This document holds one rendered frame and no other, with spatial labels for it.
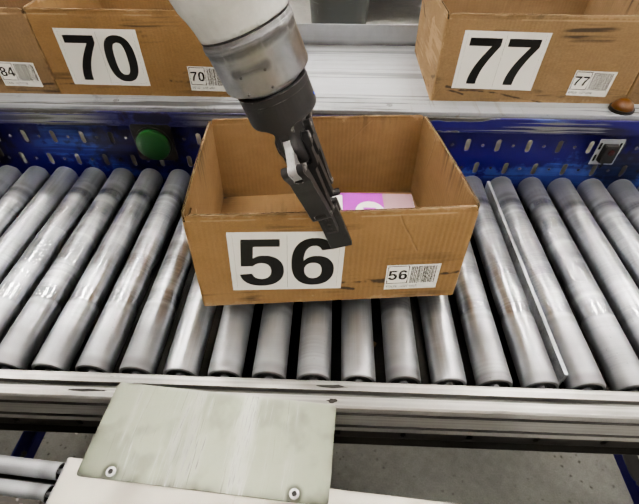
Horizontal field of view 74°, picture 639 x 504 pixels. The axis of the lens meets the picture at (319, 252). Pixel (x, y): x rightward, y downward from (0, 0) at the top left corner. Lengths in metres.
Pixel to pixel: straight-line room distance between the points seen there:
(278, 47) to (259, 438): 0.44
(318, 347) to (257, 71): 0.39
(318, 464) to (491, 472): 0.92
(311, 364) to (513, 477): 0.94
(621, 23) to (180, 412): 0.98
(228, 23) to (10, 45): 0.75
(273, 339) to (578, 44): 0.77
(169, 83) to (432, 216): 0.63
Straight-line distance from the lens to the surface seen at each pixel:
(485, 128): 0.95
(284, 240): 0.57
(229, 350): 0.65
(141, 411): 0.64
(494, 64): 0.96
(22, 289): 0.88
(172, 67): 0.97
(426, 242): 0.61
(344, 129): 0.81
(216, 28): 0.41
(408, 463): 1.39
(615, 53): 1.05
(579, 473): 1.54
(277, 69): 0.42
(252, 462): 0.58
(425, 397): 0.64
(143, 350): 0.69
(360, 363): 0.63
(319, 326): 0.66
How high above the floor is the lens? 1.29
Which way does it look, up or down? 46 degrees down
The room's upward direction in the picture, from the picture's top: straight up
